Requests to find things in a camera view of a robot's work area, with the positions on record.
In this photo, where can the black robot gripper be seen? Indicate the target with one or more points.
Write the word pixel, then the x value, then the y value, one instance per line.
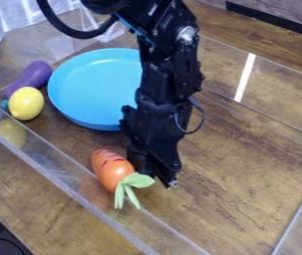
pixel 154 128

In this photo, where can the orange toy carrot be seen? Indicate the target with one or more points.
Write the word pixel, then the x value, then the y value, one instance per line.
pixel 118 176

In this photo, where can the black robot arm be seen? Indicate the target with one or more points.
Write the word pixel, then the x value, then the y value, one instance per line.
pixel 167 37

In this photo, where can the blue plastic plate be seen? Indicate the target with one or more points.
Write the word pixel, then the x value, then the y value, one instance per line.
pixel 92 85

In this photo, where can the yellow toy lemon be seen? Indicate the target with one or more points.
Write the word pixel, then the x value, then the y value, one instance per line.
pixel 26 103

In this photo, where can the purple toy eggplant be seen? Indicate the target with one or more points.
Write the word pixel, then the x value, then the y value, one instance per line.
pixel 34 76

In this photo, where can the dark baseboard strip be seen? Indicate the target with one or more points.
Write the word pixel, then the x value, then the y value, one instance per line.
pixel 264 17

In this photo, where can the white patterned curtain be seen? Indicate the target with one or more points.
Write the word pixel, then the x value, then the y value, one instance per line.
pixel 18 13

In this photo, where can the clear acrylic enclosure wall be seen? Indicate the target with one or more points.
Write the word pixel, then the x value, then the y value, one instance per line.
pixel 237 203

